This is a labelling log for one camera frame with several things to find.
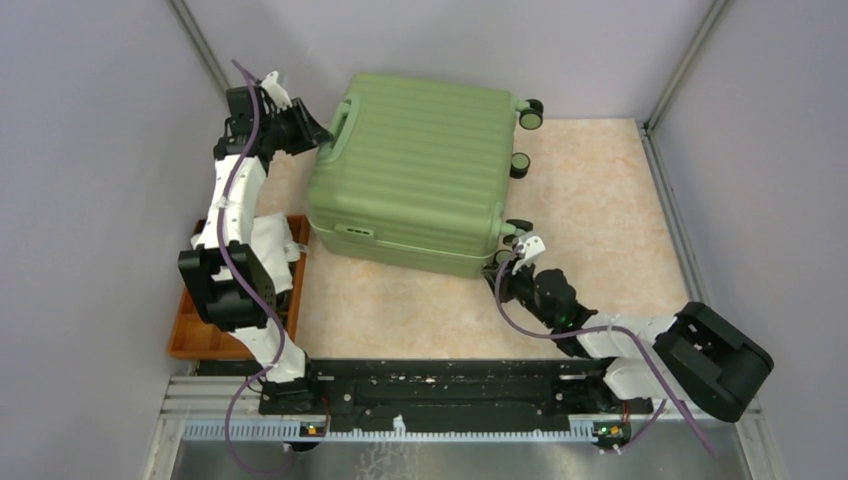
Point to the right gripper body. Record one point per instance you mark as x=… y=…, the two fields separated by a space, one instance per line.
x=519 y=286

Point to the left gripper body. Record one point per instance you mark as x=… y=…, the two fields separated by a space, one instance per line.
x=287 y=131

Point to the green suitcase blue lining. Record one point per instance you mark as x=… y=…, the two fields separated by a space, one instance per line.
x=417 y=173

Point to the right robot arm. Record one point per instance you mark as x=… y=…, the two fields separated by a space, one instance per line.
x=692 y=357

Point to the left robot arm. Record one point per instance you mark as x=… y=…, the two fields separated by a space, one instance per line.
x=230 y=287

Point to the white fluffy towel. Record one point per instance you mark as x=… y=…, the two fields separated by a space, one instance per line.
x=272 y=242

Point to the orange wooden tray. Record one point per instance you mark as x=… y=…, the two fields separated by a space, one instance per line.
x=192 y=339

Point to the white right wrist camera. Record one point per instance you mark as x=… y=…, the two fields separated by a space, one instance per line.
x=528 y=248

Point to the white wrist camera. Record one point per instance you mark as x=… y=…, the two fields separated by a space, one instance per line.
x=528 y=248
x=272 y=86

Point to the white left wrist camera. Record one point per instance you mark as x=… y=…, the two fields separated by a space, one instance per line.
x=272 y=86

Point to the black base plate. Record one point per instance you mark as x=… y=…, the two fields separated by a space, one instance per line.
x=462 y=396

